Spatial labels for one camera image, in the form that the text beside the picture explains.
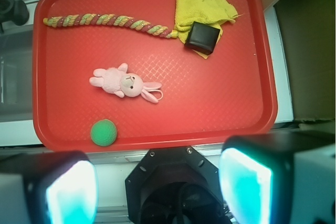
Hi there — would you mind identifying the grey metal faucet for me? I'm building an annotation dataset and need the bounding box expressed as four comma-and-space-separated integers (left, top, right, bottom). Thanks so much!
1, 0, 29, 34

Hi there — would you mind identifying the red plastic tray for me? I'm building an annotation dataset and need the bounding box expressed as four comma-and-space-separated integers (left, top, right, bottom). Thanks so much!
33, 0, 277, 152

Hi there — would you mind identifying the multicolored twisted rope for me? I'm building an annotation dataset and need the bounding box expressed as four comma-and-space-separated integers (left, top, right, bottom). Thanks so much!
43, 13, 177, 39

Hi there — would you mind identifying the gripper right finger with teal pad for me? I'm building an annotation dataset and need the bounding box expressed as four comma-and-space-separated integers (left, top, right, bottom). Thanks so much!
219, 132, 335, 223

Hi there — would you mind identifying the pink plush bunny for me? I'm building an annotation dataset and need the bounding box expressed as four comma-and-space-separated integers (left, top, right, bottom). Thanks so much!
89, 63, 163, 104

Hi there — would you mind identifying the brown cardboard panel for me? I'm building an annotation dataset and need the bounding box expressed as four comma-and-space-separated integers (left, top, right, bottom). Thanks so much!
275, 0, 335, 121

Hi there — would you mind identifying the green dimpled ball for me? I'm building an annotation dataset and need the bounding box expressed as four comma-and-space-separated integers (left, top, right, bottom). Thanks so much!
90, 119, 117, 147

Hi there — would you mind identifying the yellow cloth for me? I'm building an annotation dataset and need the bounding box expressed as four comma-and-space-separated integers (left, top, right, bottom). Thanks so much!
174, 0, 239, 43

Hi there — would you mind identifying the steel sink basin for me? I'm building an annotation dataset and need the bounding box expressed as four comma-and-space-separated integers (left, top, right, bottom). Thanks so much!
1, 30, 33, 122

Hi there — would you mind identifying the black square box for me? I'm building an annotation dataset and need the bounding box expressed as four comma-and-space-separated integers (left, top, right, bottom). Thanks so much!
184, 22, 220, 59

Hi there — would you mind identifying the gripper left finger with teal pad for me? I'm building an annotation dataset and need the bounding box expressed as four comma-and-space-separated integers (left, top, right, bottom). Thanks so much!
1, 151, 98, 223

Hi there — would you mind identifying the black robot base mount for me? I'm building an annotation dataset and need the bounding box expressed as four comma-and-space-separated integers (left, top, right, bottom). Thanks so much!
125, 146, 231, 223

